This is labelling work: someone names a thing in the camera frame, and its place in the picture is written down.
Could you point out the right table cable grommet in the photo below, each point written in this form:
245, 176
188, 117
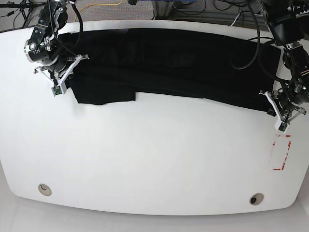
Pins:
256, 199

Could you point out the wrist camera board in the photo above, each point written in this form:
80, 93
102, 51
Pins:
282, 126
58, 90

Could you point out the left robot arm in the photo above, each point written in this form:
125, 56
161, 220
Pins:
283, 20

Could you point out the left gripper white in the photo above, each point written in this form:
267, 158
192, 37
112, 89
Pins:
282, 108

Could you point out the red tape rectangle marking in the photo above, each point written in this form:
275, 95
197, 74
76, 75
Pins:
279, 152

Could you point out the white power strip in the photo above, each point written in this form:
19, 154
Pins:
300, 9

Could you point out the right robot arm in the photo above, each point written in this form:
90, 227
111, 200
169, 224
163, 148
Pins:
44, 45

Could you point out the table cable grommet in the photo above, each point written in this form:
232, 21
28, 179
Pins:
44, 190
256, 199

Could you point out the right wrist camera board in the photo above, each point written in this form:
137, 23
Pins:
58, 90

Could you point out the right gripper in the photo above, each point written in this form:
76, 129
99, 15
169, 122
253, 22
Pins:
60, 70

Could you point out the left table cable grommet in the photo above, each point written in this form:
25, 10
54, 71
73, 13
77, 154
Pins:
44, 190

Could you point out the black T-shirt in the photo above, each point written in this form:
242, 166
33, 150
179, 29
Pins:
123, 62

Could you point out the aluminium frame post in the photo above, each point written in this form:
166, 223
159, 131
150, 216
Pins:
162, 9

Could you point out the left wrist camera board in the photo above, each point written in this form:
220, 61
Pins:
282, 126

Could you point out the black tripod stand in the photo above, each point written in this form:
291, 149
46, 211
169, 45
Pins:
23, 8

